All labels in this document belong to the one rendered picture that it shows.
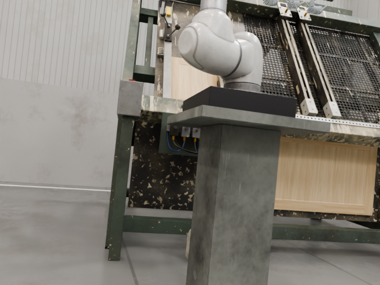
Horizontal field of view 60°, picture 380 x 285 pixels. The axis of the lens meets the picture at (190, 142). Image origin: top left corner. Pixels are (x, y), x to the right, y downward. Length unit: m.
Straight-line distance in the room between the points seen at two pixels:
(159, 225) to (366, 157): 1.62
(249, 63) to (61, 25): 3.84
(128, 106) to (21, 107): 3.15
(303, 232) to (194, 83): 1.18
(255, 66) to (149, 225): 1.11
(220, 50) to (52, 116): 3.68
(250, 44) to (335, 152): 1.44
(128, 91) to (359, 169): 1.80
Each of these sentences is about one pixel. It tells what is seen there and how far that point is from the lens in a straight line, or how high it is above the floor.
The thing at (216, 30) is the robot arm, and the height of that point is 1.03.
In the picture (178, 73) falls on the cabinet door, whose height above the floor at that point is 1.10.
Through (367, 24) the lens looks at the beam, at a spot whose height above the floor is 1.87.
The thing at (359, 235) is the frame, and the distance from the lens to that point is 2.51.
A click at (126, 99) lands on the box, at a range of 1.72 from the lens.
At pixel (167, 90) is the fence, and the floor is 0.96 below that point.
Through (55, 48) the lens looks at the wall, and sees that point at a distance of 4.84.
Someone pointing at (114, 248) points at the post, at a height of 0.06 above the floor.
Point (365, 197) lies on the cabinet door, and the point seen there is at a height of 0.38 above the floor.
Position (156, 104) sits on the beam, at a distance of 1.94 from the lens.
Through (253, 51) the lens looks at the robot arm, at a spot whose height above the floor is 1.01.
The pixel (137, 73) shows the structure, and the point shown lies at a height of 1.08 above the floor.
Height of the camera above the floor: 0.60
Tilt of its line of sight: 2 degrees up
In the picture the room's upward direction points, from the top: 5 degrees clockwise
